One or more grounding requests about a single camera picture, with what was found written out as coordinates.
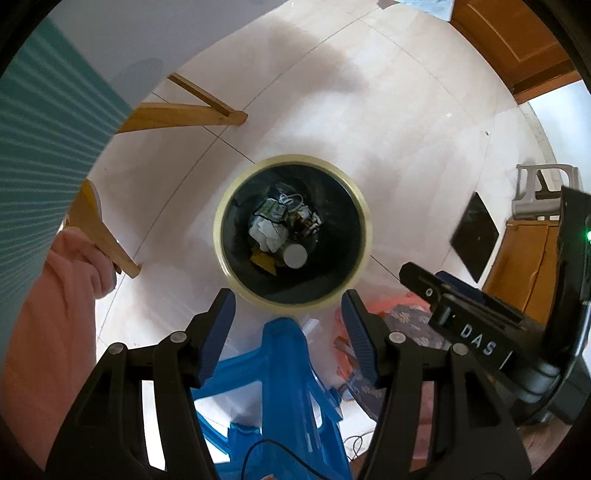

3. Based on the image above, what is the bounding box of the grey plastic stool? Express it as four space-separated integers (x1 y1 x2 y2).
512 163 573 220

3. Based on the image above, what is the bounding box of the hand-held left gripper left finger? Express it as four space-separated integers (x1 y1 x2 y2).
45 288 237 480

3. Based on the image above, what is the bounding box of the black square board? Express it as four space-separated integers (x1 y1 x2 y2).
450 191 501 283

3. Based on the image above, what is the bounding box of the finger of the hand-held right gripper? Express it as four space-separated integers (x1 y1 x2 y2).
436 271 485 303
399 262 451 308

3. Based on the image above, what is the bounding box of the black cable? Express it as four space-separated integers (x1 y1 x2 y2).
242 434 365 480

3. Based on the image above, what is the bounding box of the black bin with cream rim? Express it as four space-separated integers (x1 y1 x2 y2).
213 154 374 309

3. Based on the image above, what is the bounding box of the blue plastic stool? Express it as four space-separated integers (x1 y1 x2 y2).
191 316 345 480

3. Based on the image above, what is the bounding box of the brown panelled wooden door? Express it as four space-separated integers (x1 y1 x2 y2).
450 0 583 104

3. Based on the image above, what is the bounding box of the wooden table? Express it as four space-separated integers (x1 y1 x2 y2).
67 74 249 279

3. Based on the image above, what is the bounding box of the floral slipper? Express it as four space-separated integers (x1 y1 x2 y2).
381 302 451 354
339 369 386 418

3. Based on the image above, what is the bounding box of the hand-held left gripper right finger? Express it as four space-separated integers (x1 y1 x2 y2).
341 289 536 480

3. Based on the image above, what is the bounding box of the teal striped tree-print tablecloth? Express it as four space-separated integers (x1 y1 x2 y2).
0 0 296 344

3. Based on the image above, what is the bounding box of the low orange wooden cabinet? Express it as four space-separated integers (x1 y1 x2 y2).
482 219 561 319

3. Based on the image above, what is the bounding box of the person's pink clothed leg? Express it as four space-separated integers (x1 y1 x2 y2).
0 226 118 462

